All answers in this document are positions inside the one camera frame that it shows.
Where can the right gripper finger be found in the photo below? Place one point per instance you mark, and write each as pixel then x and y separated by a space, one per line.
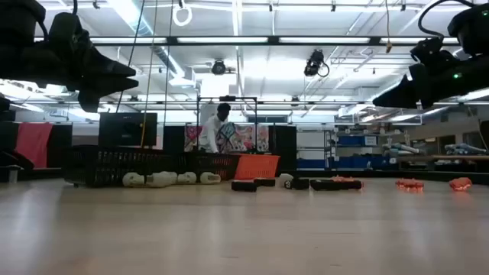
pixel 401 95

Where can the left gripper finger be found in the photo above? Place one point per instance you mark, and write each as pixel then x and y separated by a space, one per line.
pixel 111 87
pixel 107 68

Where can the black plastic basket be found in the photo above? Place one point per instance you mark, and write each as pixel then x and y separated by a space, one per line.
pixel 99 164
pixel 198 164

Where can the orange translucent pumpkin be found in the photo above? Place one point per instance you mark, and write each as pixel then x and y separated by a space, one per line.
pixel 400 184
pixel 342 178
pixel 415 185
pixel 460 184

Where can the beige plastic skull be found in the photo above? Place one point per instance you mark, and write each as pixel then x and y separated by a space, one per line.
pixel 283 178
pixel 133 179
pixel 210 178
pixel 187 178
pixel 173 177
pixel 157 180

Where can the pale robot arm on bench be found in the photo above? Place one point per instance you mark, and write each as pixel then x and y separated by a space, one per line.
pixel 401 149
pixel 464 149

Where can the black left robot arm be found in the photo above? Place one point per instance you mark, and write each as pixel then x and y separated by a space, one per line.
pixel 19 17

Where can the black monitor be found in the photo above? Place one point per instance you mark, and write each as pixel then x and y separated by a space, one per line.
pixel 128 130

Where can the blue storage bin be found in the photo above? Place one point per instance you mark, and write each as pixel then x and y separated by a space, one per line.
pixel 353 140
pixel 355 162

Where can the black partition panel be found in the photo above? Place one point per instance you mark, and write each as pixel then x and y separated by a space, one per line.
pixel 62 141

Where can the wooden workbench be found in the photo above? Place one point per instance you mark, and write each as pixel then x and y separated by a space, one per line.
pixel 443 157

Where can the red cloth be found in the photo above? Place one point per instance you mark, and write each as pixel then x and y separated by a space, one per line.
pixel 34 143

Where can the black cabinet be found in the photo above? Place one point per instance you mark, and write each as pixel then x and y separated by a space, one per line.
pixel 282 147
pixel 173 139

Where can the person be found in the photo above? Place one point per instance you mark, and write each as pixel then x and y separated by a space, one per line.
pixel 212 131

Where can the black rig beam with lights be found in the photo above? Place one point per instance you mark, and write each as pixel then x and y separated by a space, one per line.
pixel 273 39

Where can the colourful patchwork quilt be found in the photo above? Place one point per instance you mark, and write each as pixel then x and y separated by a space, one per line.
pixel 240 139

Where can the orange plastic basket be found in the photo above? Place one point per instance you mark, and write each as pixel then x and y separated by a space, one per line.
pixel 258 166

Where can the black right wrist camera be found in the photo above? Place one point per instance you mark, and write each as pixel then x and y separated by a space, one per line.
pixel 428 49

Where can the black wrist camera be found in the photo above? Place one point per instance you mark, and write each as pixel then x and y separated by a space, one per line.
pixel 70 30
pixel 428 49

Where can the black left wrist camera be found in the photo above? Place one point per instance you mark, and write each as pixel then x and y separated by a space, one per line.
pixel 70 30

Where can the black aluminium table frame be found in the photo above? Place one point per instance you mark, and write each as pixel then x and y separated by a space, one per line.
pixel 382 174

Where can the round black camera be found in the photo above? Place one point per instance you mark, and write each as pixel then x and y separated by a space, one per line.
pixel 219 67

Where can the grey metal post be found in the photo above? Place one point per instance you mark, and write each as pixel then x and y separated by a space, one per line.
pixel 13 175

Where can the black metal stand frame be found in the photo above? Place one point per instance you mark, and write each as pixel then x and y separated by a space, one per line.
pixel 228 98

